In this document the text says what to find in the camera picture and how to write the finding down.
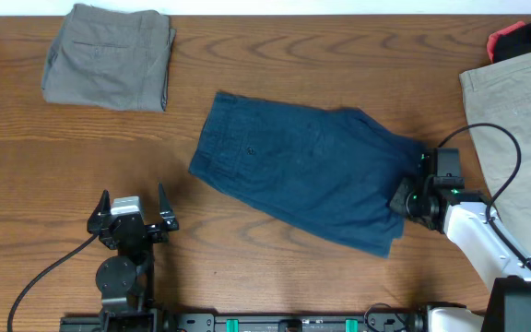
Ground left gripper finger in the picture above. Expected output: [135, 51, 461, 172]
[88, 190, 111, 225]
[158, 183, 174, 224]

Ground navy blue shorts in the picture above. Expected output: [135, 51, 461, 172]
[189, 92, 425, 257]

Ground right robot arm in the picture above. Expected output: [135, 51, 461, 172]
[389, 178, 531, 331]

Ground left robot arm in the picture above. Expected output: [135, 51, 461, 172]
[87, 184, 179, 331]

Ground folded grey shorts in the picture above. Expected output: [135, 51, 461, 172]
[41, 4, 176, 112]

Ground khaki beige shorts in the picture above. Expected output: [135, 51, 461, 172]
[460, 53, 531, 254]

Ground black garment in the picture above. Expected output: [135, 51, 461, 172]
[492, 21, 531, 64]

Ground red garment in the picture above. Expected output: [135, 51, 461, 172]
[486, 20, 531, 64]

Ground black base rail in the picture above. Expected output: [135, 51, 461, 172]
[59, 311, 428, 332]

